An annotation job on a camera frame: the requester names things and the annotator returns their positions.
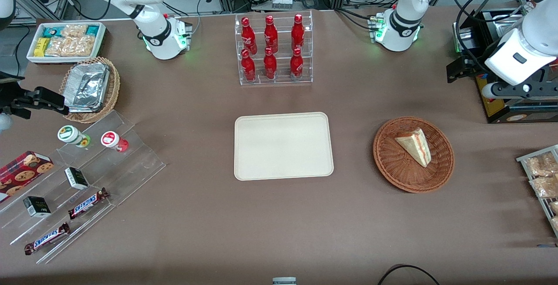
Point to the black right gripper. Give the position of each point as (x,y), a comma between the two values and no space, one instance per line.
(9,100)

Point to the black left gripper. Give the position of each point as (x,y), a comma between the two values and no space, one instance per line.
(470,64)

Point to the triangle sandwich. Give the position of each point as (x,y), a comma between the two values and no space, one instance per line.
(416,147)

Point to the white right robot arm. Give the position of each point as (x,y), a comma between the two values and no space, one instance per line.
(154,34)

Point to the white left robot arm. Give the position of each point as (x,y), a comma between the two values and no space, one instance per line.
(403,28)

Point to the light wicker basket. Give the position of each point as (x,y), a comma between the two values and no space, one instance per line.
(114,89)

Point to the brown round wicker basket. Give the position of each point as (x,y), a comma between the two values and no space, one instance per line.
(399,167)

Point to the cream plastic tray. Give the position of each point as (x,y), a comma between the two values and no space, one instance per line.
(283,145)

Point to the silver black control box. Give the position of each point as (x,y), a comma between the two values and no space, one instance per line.
(463,36)

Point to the green lid yogurt cup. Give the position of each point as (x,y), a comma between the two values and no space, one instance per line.
(69,134)

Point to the white rectangular snack bin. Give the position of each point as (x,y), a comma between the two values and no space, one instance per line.
(31,58)

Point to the stack of foil trays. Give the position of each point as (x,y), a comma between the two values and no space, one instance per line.
(87,86)

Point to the yellow snack packet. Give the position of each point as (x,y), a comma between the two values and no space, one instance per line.
(41,47)

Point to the clear bag of crackers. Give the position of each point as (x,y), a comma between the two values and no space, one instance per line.
(74,31)
(69,46)

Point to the teal snack packet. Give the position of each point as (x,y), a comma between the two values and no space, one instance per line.
(52,31)
(93,30)

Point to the red plaid cookie box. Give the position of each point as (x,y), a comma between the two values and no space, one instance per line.
(22,174)

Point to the black yellow display case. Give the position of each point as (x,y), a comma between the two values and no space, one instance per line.
(523,111)

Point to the red lid yogurt cup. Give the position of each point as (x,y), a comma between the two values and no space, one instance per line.
(111,139)

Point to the small black carton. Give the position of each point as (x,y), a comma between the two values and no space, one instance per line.
(36,206)
(76,178)

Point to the clear acrylic stepped shelf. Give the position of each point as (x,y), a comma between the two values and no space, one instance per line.
(130,167)

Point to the Snickers chocolate bar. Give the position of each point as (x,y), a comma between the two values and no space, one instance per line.
(87,204)
(45,239)

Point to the clear bag of pastry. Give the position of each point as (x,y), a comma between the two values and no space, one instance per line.
(545,187)
(542,165)
(554,206)

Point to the red cola bottle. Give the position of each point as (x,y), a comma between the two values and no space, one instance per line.
(296,66)
(249,39)
(270,66)
(248,68)
(270,36)
(297,34)

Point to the clear acrylic bottle rack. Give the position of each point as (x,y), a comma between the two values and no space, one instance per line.
(281,82)

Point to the grey power strip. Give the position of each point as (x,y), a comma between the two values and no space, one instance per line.
(282,3)

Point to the small grey device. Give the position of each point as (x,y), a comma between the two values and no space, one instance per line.
(284,281)

